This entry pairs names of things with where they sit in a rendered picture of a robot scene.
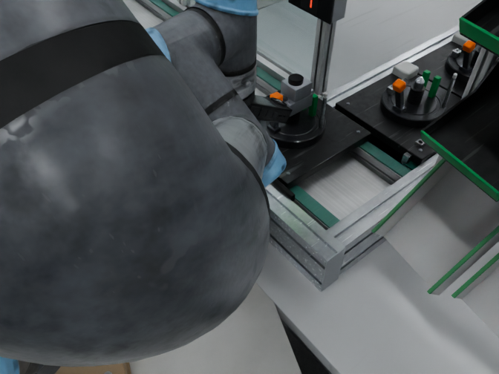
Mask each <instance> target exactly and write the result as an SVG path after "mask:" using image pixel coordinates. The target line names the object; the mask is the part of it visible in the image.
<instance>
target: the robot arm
mask: <svg viewBox="0 0 499 374"><path fill-rule="evenodd" d="M257 15H258V8H257V0H195V4H194V5H192V6H191V7H188V8H186V9H185V10H184V11H183V12H182V13H179V14H177V15H176V16H173V17H171V18H170V19H167V20H165V21H164V22H162V23H160V24H158V25H156V26H154V27H148V28H146V29H144V27H143V26H142V25H141V23H139V22H138V20H137V19H136V17H135V16H134V15H133V13H132V12H131V11H130V10H129V8H128V7H127V6H126V4H125V3H124V1H123V0H0V374H36V373H37V372H38V371H40V370H41V368H43V366H45V365H50V366H61V367H95V366H102V365H109V364H122V363H128V362H134V361H139V360H143V359H145V358H150V357H153V356H156V355H160V354H163V353H165V352H169V351H172V350H176V349H177V348H180V347H182V346H185V345H187V344H189V343H191V342H193V341H194V340H196V339H197V338H199V337H201V336H202V335H205V334H206V333H208V332H209V331H211V330H213V329H214V328H216V327H217V326H218V325H220V324H221V323H222V322H223V321H224V320H226V319H227V318H228V317H229V316H230V315H231V314H232V313H233V312H234V311H235V310H236V309H237V308H238V307H239V306H240V305H241V303H242V302H243V301H244V300H245V298H246V297H247V296H248V294H249V293H250V291H251V289H252V287H253V286H254V284H255V282H256V281H257V279H258V276H259V275H260V274H261V270H262V268H263V265H264V261H265V259H266V256H267V250H268V245H269V239H270V204H269V199H268V196H267V192H266V189H265V188H266V187H267V186H268V185H269V184H270V183H272V182H273V181H274V180H275V179H276V178H278V177H279V176H280V175H281V173H282V172H283V171H284V170H285V168H286V165H287V162H286V159H285V158H284V156H283V154H282V153H281V152H280V150H279V149H278V145H277V143H276V141H275V140H274V139H273V138H271V137H270V136H269V135H268V133H267V132H266V131H265V130H264V128H263V127H262V125H261V124H260V122H259V121H258V120H263V121H270V122H281V123H287V121H288V119H289V117H290V114H291V112H292V109H291V108H289V107H287V104H286V103H285V102H283V101H281V100H280V99H276V98H274V97H271V98H269V97H265V96H257V95H255V86H256V55H257Z"/></svg>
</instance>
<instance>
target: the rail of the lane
mask: <svg viewBox="0 0 499 374"><path fill-rule="evenodd" d="M265 189H266V192H267V196H268V199H269V204H270V239H269V242H270V243H271V244H272V245H273V246H274V247H275V248H276V249H277V250H278V251H279V252H280V253H281V254H282V255H283V256H284V257H285V258H286V259H287V260H288V261H289V262H291V263H292V264H293V265H294V267H296V268H297V270H299V271H300V273H302V274H303V276H305V277H306V279H308V280H309V282H311V283H312V284H313V285H314V286H315V287H316V288H317V289H318V290H319V291H320V292H322V291H323V290H325V289H326V288H327V287H329V285H331V284H332V283H333V282H335V281H336V280H338V278H339V273H340V269H341V266H342V261H343V257H344V254H345V249H346V247H345V246H344V245H342V244H341V243H340V242H339V241H338V240H337V239H336V238H335V237H334V236H333V235H331V234H330V233H329V232H328V231H327V230H325V229H324V228H323V227H322V226H321V225H319V224H318V223H317V222H316V221H315V220H314V219H313V218H312V217H311V216H310V215H308V214H307V213H306V212H305V211H303V210H302V209H301V208H300V207H299V206H297V205H296V204H295V203H294V202H293V201H294V200H295V194H294V193H293V192H291V190H289V189H288V188H287V187H286V186H285V185H284V184H282V183H281V182H280V181H279V180H277V179H275V180H274V181H273V182H272V183H270V184H269V185H268V186H267V187H266V188H265Z"/></svg>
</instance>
